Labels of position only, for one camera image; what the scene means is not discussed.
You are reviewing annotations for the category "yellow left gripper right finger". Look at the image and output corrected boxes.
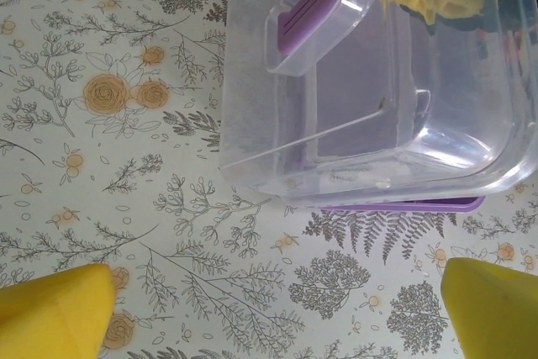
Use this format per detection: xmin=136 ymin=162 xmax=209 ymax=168
xmin=440 ymin=256 xmax=538 ymax=359

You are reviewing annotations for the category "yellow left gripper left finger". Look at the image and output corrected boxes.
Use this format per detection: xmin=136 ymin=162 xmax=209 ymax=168
xmin=0 ymin=264 xmax=116 ymax=359

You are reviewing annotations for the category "floral patterned table cover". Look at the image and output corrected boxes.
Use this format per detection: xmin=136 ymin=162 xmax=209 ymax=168
xmin=0 ymin=0 xmax=538 ymax=359

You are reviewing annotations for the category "clear lidded purple tool box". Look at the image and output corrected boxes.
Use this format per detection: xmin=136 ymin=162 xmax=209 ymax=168
xmin=218 ymin=0 xmax=538 ymax=213

